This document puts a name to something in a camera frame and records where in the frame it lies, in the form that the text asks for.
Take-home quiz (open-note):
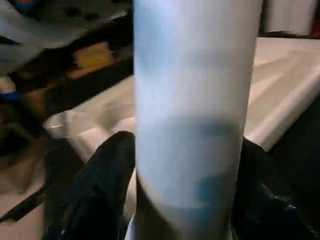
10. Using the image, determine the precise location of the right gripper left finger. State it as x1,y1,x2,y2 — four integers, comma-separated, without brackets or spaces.
45,131,137,240

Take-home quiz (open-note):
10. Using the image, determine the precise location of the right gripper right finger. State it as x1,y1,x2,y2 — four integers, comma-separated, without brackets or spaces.
232,138,320,240

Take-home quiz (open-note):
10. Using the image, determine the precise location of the white plastic table leg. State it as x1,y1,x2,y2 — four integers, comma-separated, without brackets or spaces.
131,0,264,240

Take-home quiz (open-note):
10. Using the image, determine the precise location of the black mat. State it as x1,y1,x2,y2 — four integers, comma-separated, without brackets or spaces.
0,55,320,240

